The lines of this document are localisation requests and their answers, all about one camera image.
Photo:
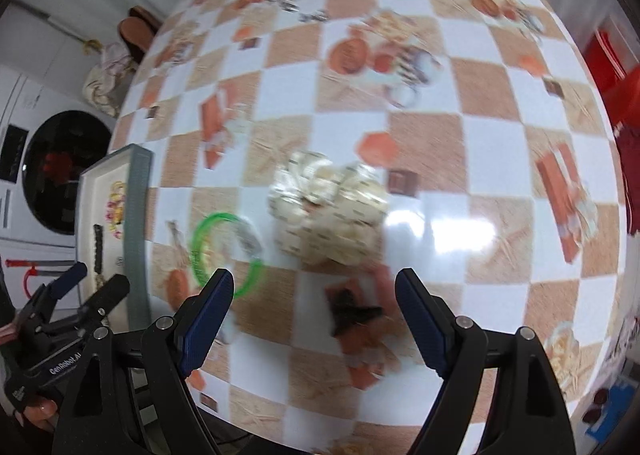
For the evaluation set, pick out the small black claw clip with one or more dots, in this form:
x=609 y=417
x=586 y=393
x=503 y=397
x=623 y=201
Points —
x=352 y=315

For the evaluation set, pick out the cream polka dot scrunchie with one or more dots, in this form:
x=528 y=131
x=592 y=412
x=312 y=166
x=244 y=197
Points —
x=325 y=205

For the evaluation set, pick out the brown slippers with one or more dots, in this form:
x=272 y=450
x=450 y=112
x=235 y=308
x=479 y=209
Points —
x=137 y=32

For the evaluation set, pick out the white shallow tray grey rim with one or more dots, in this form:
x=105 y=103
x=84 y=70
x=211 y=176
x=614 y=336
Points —
x=137 y=215

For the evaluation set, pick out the person's left hand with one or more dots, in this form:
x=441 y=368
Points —
x=40 y=412

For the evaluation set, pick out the checkered printed tablecloth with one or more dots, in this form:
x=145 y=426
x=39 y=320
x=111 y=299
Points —
x=450 y=160

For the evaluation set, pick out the cream towel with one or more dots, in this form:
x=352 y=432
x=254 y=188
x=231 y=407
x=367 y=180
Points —
x=107 y=80

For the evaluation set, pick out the green translucent bangle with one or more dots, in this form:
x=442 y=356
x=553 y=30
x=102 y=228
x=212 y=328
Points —
x=200 y=235

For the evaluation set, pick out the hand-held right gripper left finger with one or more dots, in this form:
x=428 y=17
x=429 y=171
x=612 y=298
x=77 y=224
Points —
x=207 y=325

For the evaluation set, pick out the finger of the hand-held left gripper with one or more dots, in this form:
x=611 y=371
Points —
x=107 y=300
x=62 y=290

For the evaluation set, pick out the beige hair clip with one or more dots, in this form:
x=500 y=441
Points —
x=176 y=237

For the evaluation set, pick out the white cabinet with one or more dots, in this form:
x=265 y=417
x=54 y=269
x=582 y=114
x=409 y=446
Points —
x=45 y=25

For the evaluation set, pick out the red plastic basin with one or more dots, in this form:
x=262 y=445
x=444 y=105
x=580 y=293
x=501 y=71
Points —
x=617 y=65

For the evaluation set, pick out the white washing machine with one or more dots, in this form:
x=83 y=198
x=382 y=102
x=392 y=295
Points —
x=55 y=170

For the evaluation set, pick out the grey rod with red hook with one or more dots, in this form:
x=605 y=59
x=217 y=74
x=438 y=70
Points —
x=40 y=263

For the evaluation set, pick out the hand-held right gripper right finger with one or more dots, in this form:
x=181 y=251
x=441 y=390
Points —
x=422 y=325

